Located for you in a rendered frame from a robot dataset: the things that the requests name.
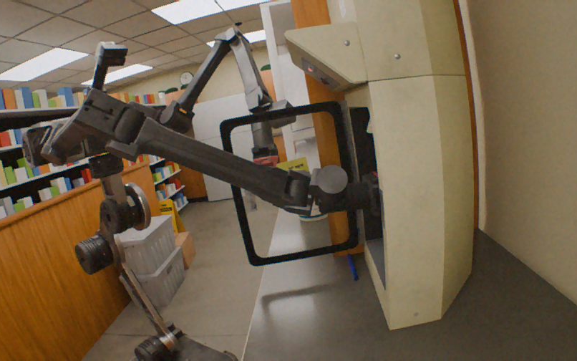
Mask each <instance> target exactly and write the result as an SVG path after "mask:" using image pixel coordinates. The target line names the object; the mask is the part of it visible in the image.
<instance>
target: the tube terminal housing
mask: <svg viewBox="0 0 577 361"><path fill-rule="evenodd" d="M326 2H327V6H328V10H329V17H330V21H331V24H336V23H342V22H349V21H354V22H355V23H357V27H358V31H359V38H360V42H361V46H362V53H363V57H364V64H365V69H366V73H367V81H366V82H365V83H363V84H361V85H357V86H356V87H353V88H350V89H347V90H344V97H345V100H346V103H347V107H348V111H349V109H354V108H360V107H368V110H369V114H370V118H371V123H372V132H373V137H374V147H375V153H376V159H377V171H378V179H379V187H380V188H381V189H382V194H383V202H384V220H385V230H384V227H382V228H383V238H382V239H384V265H385V281H386V291H385V290H384V287H383V286H382V283H381V280H380V278H379V275H378V273H377V270H376V268H375V265H374V262H373V261H372V258H371V255H370V253H369V250H368V248H367V245H366V241H365V237H364V244H365V247H364V256H365V261H366V263H367V267H368V269H369V273H370V275H371V278H372V281H373V283H374V287H375V289H376V292H377V295H378V297H379V301H380V304H381V306H382V309H383V312H384V316H385V318H386V321H387V324H388V327H389V330H392V329H399V328H403V327H409V326H412V325H416V324H422V323H425V322H431V321H435V320H439V319H441V318H442V316H443V315H444V313H445V312H446V311H447V309H448V308H449V306H450V305H451V304H452V302H453V300H454V299H455V297H456V296H457V294H458V292H459V291H460V290H461V288H462V286H463V284H464V283H465V282H466V280H467V278H468V277H469V275H470V273H471V269H472V246H473V228H474V173H473V154H472V132H471V122H470V108H469V100H468V93H467V83H466V76H464V75H465V68H464V62H463V57H462V48H461V43H460V35H459V31H458V27H457V20H456V16H455V8H454V4H453V0H344V3H345V7H346V15H345V17H344V19H343V21H342V17H341V11H340V7H339V1H338V0H326Z"/></svg>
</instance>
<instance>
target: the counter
mask: <svg viewBox="0 0 577 361"><path fill-rule="evenodd" d="M351 257H352V260H353V263H354V267H355V269H356V273H357V276H358V280H356V281H355V280H354V277H353V275H352V272H351V267H350V265H349V260H348V257H347V255H344V256H336V257H333V254H332V253H331V254H324V255H321V256H314V257H310V258H305V259H299V260H294V261H287V262H282V263H277V264H269V265H265V267H264V270H263V276H262V279H261V284H260V287H259V290H258V296H257V299H256V304H255V307H254V311H253V316H252V319H251V324H250V327H249V331H248V336H247V340H246V345H245V348H244V351H243V356H242V360H241V361H577V305H576V304H574V303H573V302H572V301H571V300H570V299H569V298H567V297H566V296H565V295H563V294H562V293H561V292H559V291H558V290H557V289H556V288H555V287H553V286H552V285H551V284H549V283H548V282H547V281H546V280H545V279H543V278H542V277H541V276H539V275H538V274H537V273H535V272H534V271H533V270H532V269H530V268H529V267H528V266H526V265H525V264H524V263H523V262H522V261H520V260H519V259H518V258H516V257H515V256H514V255H512V254H511V253H510V252H509V251H508V250H506V249H505V248H503V247H502V246H501V245H500V244H499V243H497V242H496V241H495V240H493V239H492V238H490V237H489V236H488V235H487V234H486V233H484V232H483V231H481V230H480V229H479V228H476V229H473V246H472V269H471V273H470V275H469V277H468V278H467V280H466V282H465V283H464V284H463V286H462V288H461V290H460V291H459V292H458V294H457V296H456V297H455V299H454V300H453V302H452V304H451V305H450V306H449V308H448V309H447V311H446V312H445V313H444V315H443V316H442V318H441V319H439V320H435V321H431V322H425V323H422V324H416V325H412V326H409V327H403V328H399V329H392V330H389V327H388V324H387V321H386V318H385V316H384V312H383V309H382V306H381V304H380V301H379V297H378V295H377V292H376V289H375V287H374V283H373V281H372V278H371V275H370V273H369V269H368V267H367V263H366V261H365V256H364V252H361V253H356V254H351Z"/></svg>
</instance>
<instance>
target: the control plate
mask: <svg viewBox="0 0 577 361"><path fill-rule="evenodd" d="M301 59H302V70H303V71H305V72H307V73H308V74H310V75H311V76H312V77H314V78H316V79H317V80H318V81H320V82H321V81H323V80H321V78H322V79H325V76H326V77H328V79H327V82H328V83H329V84H330V85H328V84H327V85H326V86H327V87H328V88H329V89H331V90H332V89H334V88H335V87H337V86H339V85H340V84H339V83H338V82H336V81H335V80H333V79H332V78H330V76H328V75H327V74H325V73H324V72H322V71H321V70H320V69H318V68H316V67H315V66H314V65H312V64H311V63H309V62H307V61H306V60H305V59H303V58H301ZM309 66H310V67H312V68H313V69H311V68H310V67H309ZM308 68H309V69H311V70H312V71H310V70H309V69H308ZM321 83H322V82H321Z"/></svg>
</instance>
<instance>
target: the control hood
mask: <svg viewBox="0 0 577 361"><path fill-rule="evenodd" d="M284 36H285V40H286V43H287V47H288V50H289V54H290V56H291V61H292V63H293V64H294V65H295V66H297V67H298V68H299V69H301V70H302V59H301V58H303V59H305V60H306V61H307V62H309V63H311V64H312V65H314V66H315V67H316V68H318V69H320V70H321V71H322V72H324V73H325V74H327V75H328V76H330V78H332V79H333V80H335V81H336V82H338V83H339V84H340V85H339V86H337V87H335V88H334V89H332V90H331V89H330V90H331V91H332V92H343V91H344V90H347V89H350V88H353V87H356V86H357V85H361V84H363V83H365V82H366V81H367V73H366V69H365V64H364V57H363V53H362V46H361V42H360V38H359V31H358V27H357V23H355V22H354V21H349V22H342V23H336V24H326V25H321V26H315V27H307V28H301V29H293V30H288V31H286V33H284ZM304 72H305V71H304ZM306 73H307V72H306ZM307 74H308V73H307ZM310 76H311V75H310ZM313 78H314V77H313ZM314 79H315V80H316V78H314ZM317 81H318V80H317ZM320 83H321V82H320ZM322 84H323V83H322ZM323 85H324V84H323ZM324 86H326V85H324ZM327 88H328V87H327Z"/></svg>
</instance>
